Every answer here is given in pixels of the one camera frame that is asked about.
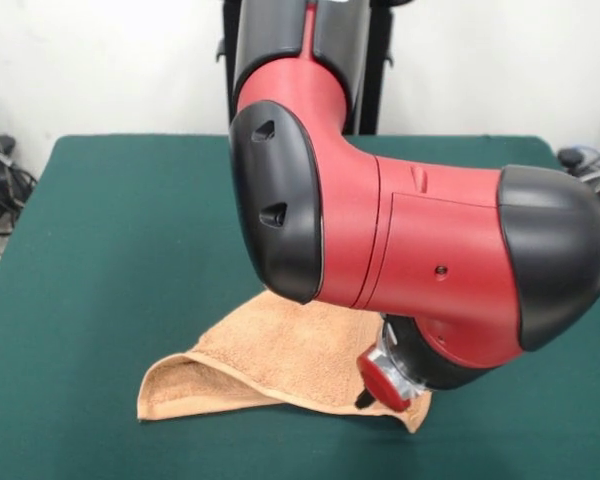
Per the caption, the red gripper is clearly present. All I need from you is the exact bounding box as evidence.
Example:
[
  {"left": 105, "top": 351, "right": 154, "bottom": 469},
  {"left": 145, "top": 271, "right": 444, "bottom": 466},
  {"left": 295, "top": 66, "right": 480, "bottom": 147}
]
[{"left": 355, "top": 352, "right": 411, "bottom": 414}]

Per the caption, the peach terry towel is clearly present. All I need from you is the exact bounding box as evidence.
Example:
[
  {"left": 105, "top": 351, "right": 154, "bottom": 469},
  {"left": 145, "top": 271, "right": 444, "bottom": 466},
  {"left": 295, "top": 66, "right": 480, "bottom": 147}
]
[{"left": 137, "top": 291, "right": 434, "bottom": 434}]

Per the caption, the dark green table cloth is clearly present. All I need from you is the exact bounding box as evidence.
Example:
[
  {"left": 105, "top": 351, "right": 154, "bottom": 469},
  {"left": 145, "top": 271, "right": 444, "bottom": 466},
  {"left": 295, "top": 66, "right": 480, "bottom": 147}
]
[{"left": 0, "top": 133, "right": 600, "bottom": 480}]

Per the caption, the grey cable loop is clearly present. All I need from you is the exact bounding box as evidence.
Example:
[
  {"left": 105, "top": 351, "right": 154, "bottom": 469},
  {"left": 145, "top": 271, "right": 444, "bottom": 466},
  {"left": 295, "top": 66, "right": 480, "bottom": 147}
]
[{"left": 562, "top": 144, "right": 600, "bottom": 194}]

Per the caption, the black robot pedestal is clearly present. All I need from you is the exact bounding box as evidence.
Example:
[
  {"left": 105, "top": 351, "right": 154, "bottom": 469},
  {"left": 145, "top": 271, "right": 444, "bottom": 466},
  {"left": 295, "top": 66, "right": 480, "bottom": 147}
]
[{"left": 215, "top": 0, "right": 396, "bottom": 136}]

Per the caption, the black cable bundle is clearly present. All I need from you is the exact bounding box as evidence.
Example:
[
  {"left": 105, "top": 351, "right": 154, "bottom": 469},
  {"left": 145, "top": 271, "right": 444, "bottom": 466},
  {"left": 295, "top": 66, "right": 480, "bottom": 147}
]
[{"left": 0, "top": 107, "right": 39, "bottom": 281}]

